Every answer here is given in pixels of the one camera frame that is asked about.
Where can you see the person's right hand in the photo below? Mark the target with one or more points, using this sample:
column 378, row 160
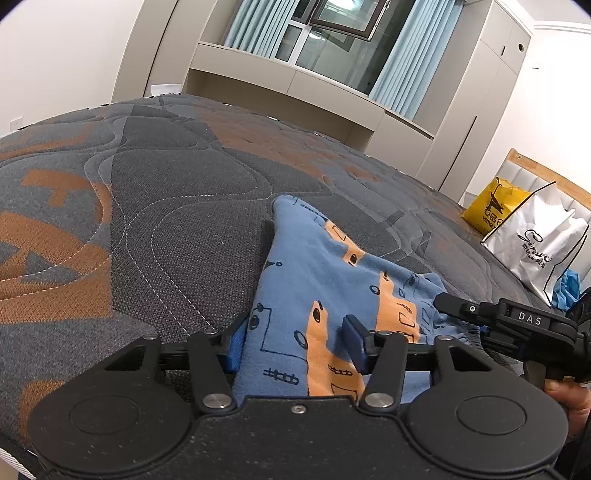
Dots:
column 575, row 408

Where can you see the wooden padded headboard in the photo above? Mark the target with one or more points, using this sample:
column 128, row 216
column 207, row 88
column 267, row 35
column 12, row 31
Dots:
column 568, row 184

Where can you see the beige wardrobe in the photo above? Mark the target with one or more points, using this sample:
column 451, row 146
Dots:
column 480, row 92

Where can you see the white wall outlet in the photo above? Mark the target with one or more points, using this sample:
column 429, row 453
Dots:
column 16, row 124

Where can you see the beige tall cabinet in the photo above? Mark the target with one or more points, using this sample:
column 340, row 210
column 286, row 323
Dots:
column 152, row 46

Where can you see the light blue curtain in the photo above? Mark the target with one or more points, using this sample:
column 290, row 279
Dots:
column 261, row 25
column 411, row 60

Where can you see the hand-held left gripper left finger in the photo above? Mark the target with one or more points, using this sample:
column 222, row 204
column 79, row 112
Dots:
column 234, row 347

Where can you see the beige window bench cabinet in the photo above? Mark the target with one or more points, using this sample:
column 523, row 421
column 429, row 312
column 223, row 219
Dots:
column 332, row 92

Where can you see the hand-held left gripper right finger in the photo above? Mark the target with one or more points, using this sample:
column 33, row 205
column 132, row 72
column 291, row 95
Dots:
column 356, row 344

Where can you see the blue pants with orange print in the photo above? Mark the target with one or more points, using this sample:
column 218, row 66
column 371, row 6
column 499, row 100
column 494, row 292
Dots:
column 323, row 281

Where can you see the grey and orange quilted mattress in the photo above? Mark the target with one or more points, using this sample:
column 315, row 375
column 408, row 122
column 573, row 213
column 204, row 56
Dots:
column 138, row 207

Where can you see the window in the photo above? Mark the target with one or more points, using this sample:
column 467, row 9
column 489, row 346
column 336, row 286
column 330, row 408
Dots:
column 337, row 41

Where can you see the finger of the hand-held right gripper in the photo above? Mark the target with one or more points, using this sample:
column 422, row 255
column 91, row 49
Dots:
column 466, row 308
column 501, row 344

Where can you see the silver shopping bag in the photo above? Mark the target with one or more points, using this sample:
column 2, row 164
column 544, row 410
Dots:
column 535, row 240

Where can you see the blue plastic bag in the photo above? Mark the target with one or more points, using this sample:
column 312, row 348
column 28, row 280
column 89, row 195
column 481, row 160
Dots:
column 567, row 288

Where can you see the yellow shopping bag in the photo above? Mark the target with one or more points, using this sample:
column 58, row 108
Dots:
column 494, row 207

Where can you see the white box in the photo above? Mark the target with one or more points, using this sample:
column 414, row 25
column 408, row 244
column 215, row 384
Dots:
column 165, row 88

